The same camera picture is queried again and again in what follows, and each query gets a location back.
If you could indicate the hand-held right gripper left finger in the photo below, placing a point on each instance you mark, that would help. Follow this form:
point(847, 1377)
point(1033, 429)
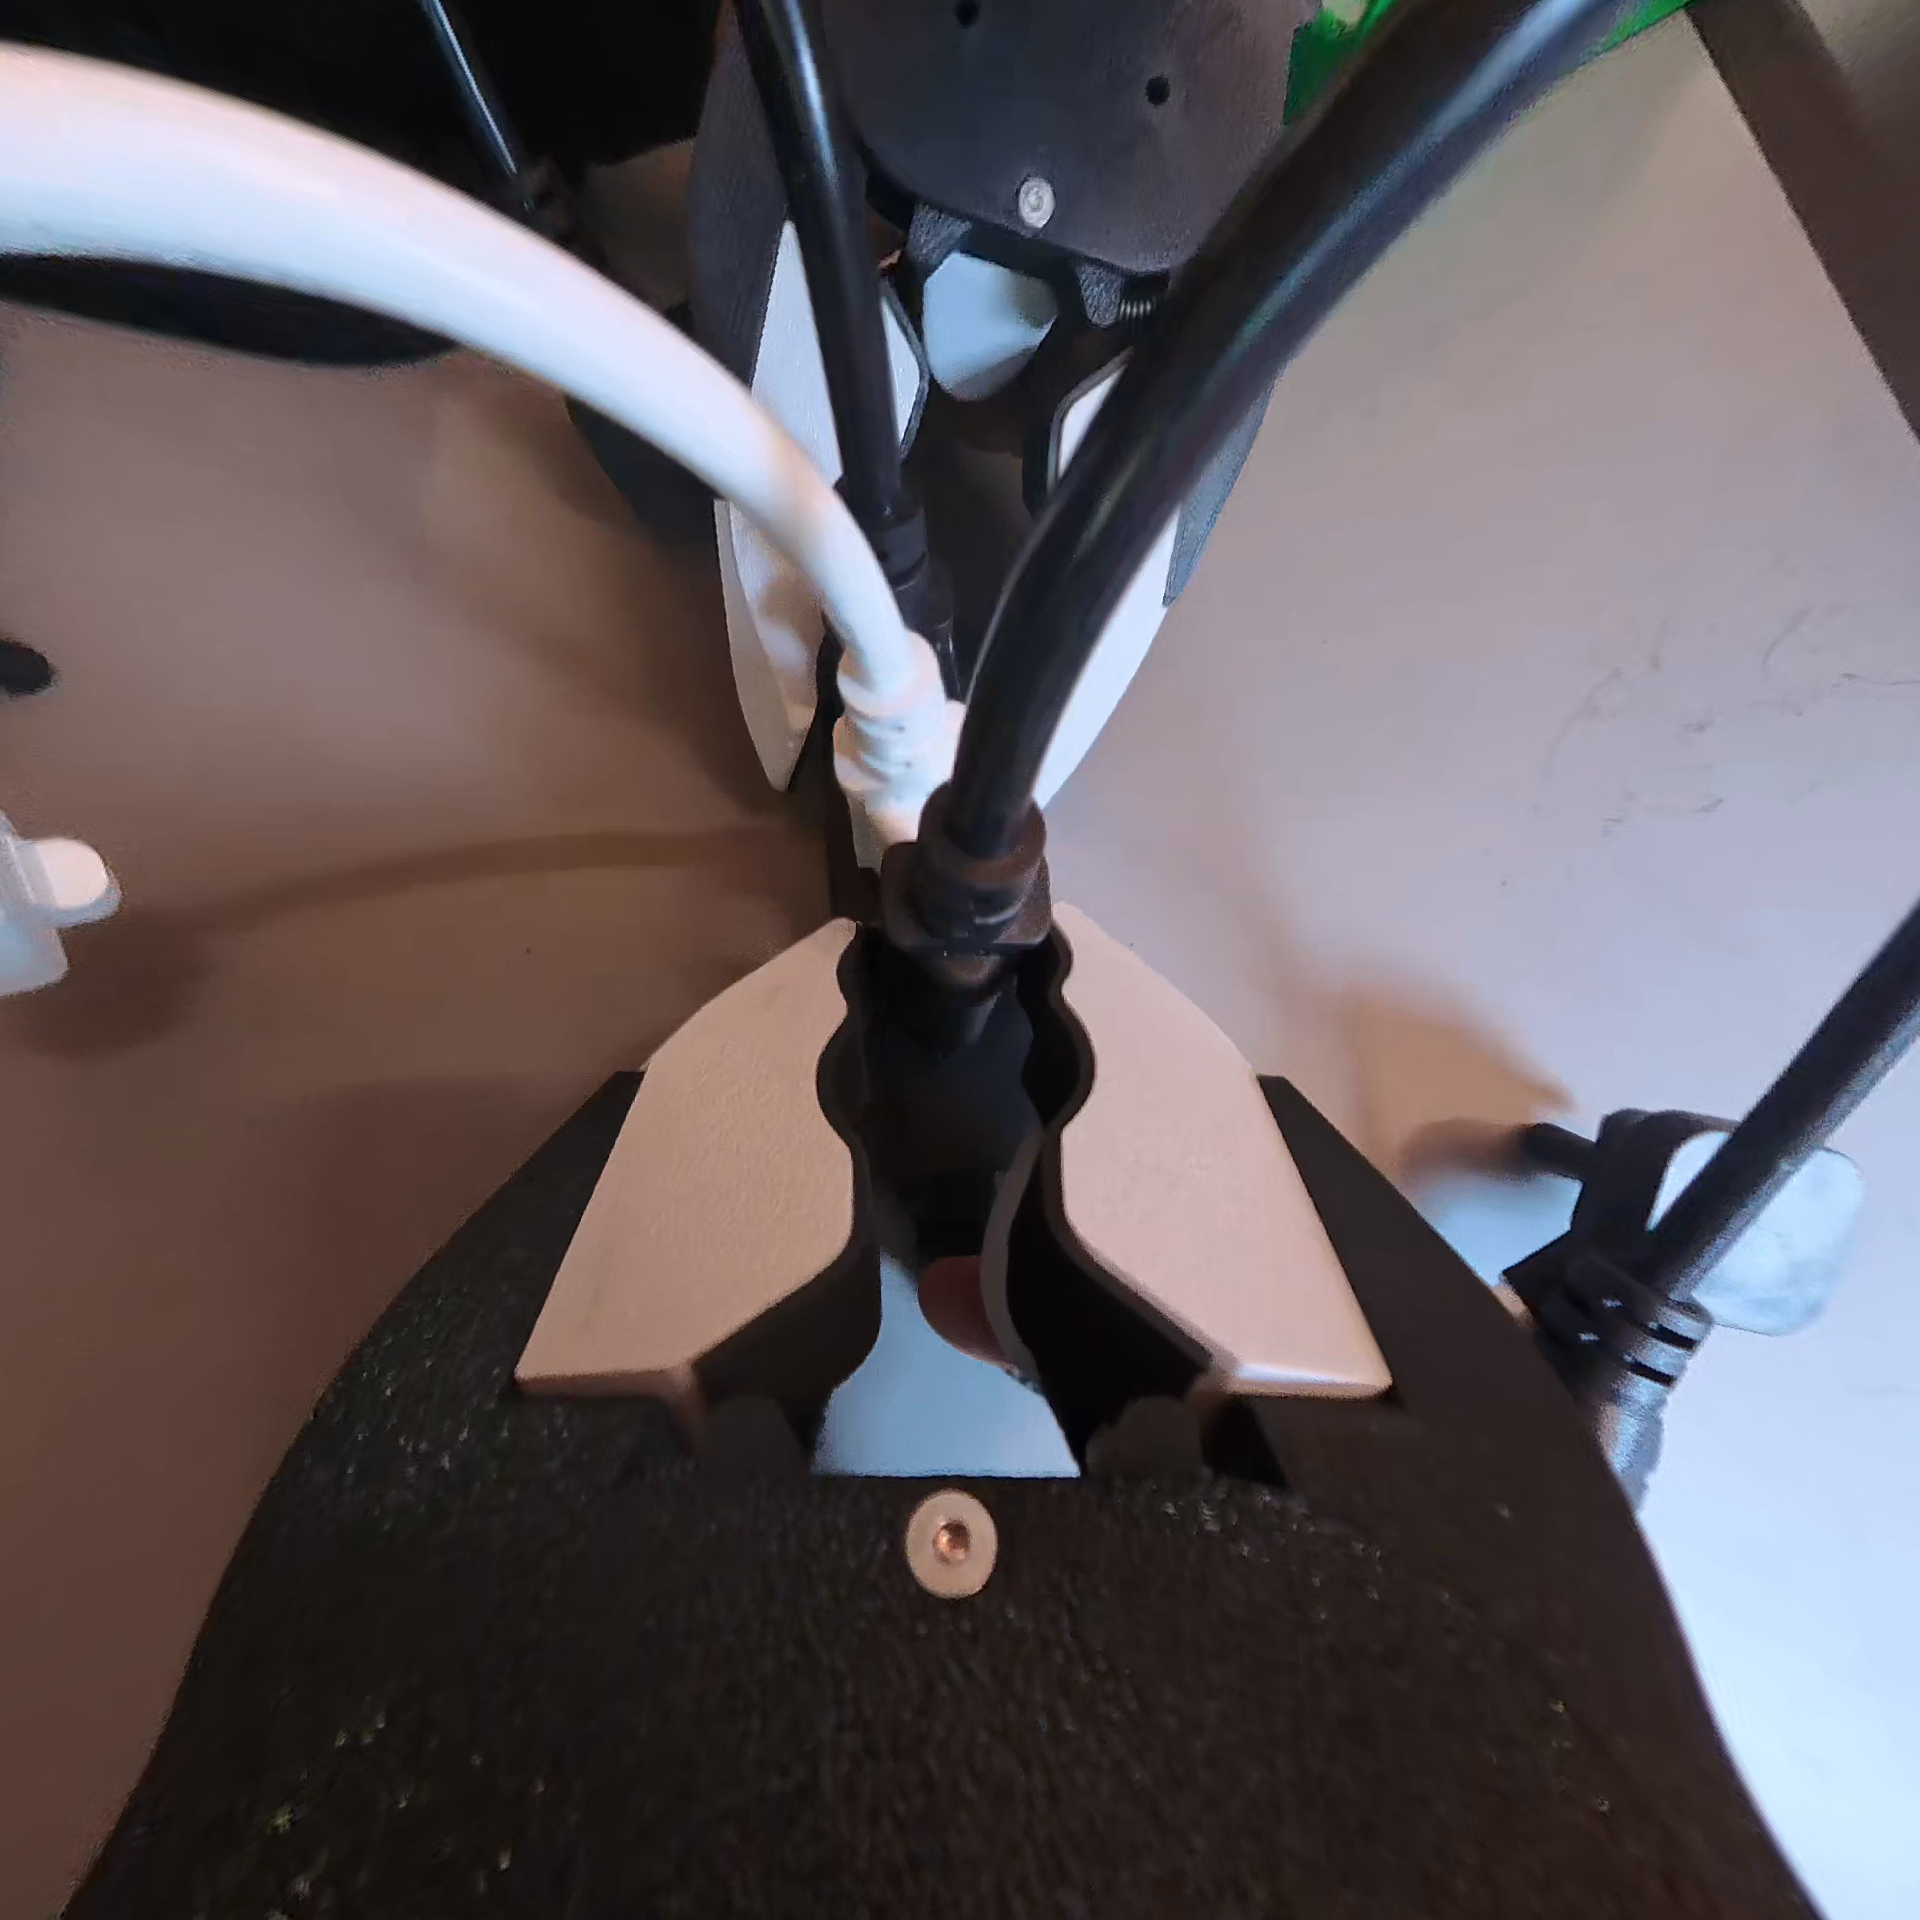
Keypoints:
point(704, 1201)

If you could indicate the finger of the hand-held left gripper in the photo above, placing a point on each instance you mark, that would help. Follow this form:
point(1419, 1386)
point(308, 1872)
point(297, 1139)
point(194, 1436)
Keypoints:
point(1125, 631)
point(781, 391)

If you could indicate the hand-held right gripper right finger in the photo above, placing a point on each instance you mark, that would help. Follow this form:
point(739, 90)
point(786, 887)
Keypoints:
point(1200, 1214)

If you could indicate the green plastic bin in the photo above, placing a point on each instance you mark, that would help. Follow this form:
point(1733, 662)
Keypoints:
point(1321, 60)

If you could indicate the black power strip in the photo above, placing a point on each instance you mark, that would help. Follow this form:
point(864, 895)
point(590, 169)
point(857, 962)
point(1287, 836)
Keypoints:
point(1784, 1244)

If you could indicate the person's right hand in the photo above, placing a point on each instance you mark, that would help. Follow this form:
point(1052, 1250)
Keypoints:
point(960, 1304)

